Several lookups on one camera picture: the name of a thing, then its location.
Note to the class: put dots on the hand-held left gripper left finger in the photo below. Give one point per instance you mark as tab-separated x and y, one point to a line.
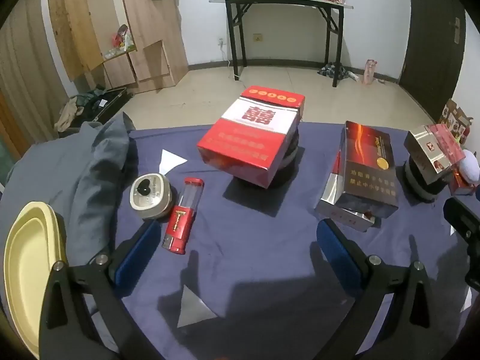
135	255

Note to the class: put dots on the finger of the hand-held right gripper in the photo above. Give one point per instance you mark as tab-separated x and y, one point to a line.
467	225

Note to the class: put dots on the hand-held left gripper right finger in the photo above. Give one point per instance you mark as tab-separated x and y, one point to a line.
337	260

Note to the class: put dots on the silver red carton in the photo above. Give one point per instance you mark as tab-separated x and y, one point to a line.
337	210
431	150

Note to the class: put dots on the red clear tube bottle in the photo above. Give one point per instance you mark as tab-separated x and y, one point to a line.
182	221

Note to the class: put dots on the silver round tin black heart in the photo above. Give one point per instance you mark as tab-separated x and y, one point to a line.
150	198

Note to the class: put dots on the white plush ball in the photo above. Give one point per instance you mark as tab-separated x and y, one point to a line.
470	167

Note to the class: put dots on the black round sponge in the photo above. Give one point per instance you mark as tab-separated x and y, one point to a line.
420	185
288	157

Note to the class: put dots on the black red flame carton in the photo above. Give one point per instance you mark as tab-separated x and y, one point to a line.
369	168

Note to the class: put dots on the cream plastic basin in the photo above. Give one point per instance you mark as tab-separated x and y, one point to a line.
26	262

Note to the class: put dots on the large red carton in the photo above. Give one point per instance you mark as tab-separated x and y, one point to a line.
247	135

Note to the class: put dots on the small red box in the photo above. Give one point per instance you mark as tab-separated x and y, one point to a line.
461	185

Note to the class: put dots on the white triangular marker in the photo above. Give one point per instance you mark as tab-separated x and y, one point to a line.
169	160
191	309

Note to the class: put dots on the grey shirt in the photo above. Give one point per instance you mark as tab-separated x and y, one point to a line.
90	172

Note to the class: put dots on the black suitcase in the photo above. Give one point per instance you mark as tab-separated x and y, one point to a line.
110	101

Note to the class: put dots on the clothes pile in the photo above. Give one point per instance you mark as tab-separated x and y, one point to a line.
75	108

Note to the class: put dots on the pink bag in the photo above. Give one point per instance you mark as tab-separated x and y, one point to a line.
370	71

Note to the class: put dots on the dark cloth pile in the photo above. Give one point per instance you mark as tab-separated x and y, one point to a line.
333	71

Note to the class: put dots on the dark door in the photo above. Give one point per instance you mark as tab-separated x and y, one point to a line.
431	37

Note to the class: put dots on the beige curtain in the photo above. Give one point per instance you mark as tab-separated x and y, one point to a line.
26	75

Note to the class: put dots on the colourful shelf clutter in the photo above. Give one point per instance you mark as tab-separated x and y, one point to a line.
120	43

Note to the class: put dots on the wooden wardrobe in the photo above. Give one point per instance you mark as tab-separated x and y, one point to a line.
142	26

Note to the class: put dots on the black folding table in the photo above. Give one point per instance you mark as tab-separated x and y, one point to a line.
277	3

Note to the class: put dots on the wall socket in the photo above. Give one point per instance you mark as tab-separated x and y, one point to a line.
257	38

